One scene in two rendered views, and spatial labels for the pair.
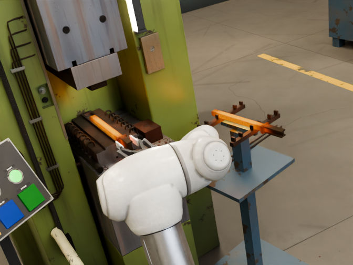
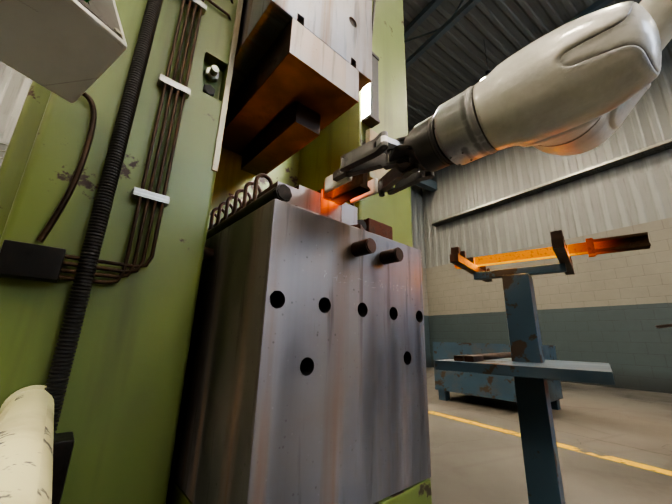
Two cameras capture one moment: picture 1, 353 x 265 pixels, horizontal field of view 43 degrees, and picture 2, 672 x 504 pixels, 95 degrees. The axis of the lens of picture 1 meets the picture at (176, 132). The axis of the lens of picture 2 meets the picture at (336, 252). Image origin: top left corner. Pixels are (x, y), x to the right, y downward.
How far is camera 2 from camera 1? 166 cm
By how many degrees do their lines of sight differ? 45
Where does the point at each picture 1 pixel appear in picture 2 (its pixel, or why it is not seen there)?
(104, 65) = (339, 67)
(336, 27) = (442, 379)
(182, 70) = (403, 211)
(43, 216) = (26, 325)
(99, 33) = (344, 29)
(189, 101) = not seen: hidden behind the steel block
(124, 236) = (277, 457)
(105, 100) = not seen: hidden behind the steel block
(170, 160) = not seen: outside the picture
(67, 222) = (95, 387)
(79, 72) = (302, 35)
